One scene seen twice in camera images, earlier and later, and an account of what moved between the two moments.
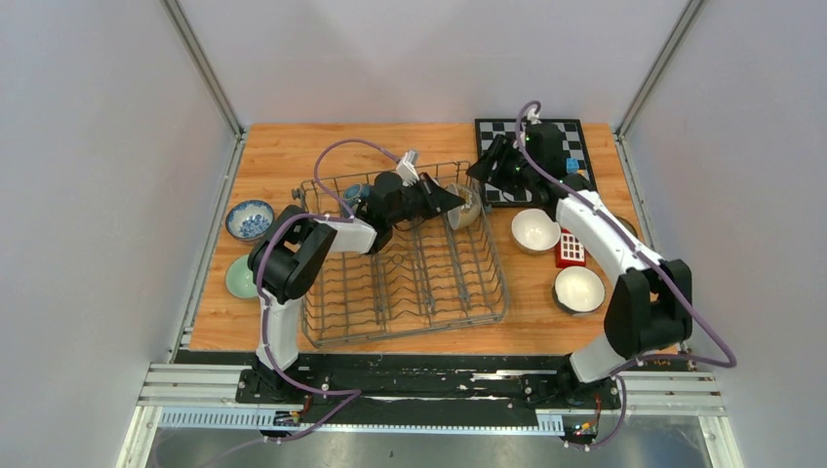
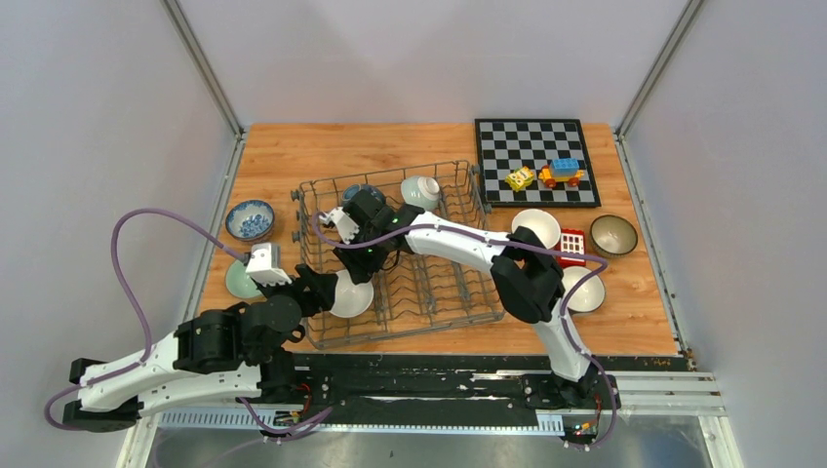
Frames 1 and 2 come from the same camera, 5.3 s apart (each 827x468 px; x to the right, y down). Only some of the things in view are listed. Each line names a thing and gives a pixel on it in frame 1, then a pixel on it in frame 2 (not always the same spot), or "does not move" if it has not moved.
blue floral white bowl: x=250 y=220 does not move
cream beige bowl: x=533 y=232 does not move
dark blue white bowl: x=577 y=291 does not move
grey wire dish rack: x=425 y=276 does not move
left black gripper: x=436 y=200 -> x=321 y=294
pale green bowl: x=240 y=279 does not move
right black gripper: x=502 y=150 -> x=359 y=269
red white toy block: x=570 y=252 does not move
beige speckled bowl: x=466 y=214 -> x=351 y=300
